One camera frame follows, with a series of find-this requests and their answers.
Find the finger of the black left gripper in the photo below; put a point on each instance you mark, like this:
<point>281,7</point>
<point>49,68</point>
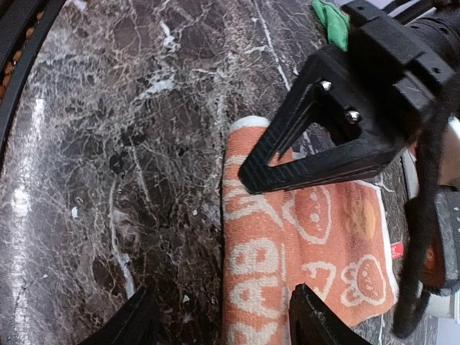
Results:
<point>329,129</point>

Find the green microfibre towel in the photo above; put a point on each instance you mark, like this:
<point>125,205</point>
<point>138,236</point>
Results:
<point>334,21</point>

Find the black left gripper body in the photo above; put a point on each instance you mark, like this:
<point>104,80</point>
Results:
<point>407,64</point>

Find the black front table rail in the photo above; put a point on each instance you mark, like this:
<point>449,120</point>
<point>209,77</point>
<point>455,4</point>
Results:
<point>24,27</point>

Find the orange bunny pattern towel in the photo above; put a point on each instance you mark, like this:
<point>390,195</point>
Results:
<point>333,238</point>

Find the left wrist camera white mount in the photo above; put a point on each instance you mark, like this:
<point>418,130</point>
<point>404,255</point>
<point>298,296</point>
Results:
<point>441,275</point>

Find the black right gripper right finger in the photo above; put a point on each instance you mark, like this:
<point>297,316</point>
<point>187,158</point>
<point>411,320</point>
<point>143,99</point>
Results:
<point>312,322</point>

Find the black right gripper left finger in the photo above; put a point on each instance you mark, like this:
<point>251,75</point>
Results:
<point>136,322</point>

